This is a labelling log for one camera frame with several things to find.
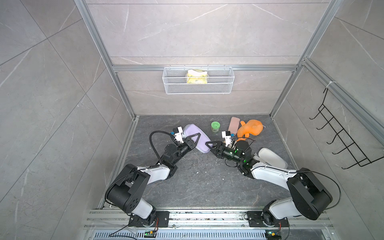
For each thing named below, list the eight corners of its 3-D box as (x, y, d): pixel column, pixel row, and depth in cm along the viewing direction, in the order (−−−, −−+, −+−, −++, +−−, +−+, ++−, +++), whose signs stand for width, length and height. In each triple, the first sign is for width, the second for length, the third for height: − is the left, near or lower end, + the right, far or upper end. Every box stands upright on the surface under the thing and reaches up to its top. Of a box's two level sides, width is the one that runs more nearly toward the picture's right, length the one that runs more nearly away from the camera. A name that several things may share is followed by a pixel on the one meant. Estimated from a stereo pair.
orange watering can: (237, 140, 107) (240, 134, 101) (234, 126, 116) (236, 119, 110) (262, 140, 107) (266, 134, 101) (257, 126, 116) (260, 119, 110)
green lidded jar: (211, 132, 112) (212, 127, 108) (210, 125, 116) (211, 121, 112) (219, 132, 112) (220, 127, 108) (218, 125, 116) (219, 121, 112)
